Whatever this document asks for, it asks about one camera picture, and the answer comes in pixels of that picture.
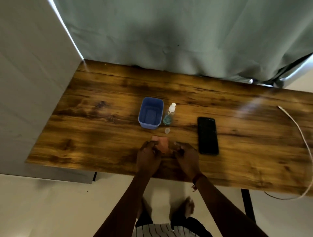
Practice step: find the white striped shirt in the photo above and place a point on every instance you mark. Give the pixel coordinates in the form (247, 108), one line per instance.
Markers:
(161, 230)

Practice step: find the person's right hand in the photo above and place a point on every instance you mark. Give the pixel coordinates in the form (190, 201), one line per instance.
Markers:
(187, 161)

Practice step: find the person's left fingers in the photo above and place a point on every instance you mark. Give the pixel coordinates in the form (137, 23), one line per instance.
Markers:
(151, 146)

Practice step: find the blue plastic container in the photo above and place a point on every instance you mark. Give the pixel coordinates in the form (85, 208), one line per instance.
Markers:
(151, 112)

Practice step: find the person's right fingers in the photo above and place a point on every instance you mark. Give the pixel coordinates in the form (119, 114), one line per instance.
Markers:
(179, 147)

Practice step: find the small clear bottle blue liquid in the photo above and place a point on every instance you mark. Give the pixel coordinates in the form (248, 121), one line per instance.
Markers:
(168, 117)

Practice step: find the red thread wristband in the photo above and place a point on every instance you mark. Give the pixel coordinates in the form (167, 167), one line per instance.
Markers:
(198, 177)

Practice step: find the person's left forearm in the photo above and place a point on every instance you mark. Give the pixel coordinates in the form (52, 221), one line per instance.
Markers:
(127, 205)

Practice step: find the pink cleaning cloth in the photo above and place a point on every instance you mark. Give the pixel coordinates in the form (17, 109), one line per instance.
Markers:
(163, 143)

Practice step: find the green curtain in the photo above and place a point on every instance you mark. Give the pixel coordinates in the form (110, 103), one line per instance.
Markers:
(176, 34)

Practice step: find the person's left hand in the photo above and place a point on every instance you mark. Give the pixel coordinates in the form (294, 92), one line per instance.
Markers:
(147, 160)

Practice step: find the person's right forearm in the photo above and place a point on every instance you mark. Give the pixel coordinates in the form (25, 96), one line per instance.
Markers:
(220, 207)

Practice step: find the person's right foot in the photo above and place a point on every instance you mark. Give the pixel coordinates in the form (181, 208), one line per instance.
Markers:
(184, 208)

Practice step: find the black table leg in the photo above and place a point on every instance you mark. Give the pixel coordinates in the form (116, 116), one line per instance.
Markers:
(94, 176)
(248, 205)

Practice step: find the black smartphone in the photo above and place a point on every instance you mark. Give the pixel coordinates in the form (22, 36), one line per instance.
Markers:
(207, 135)

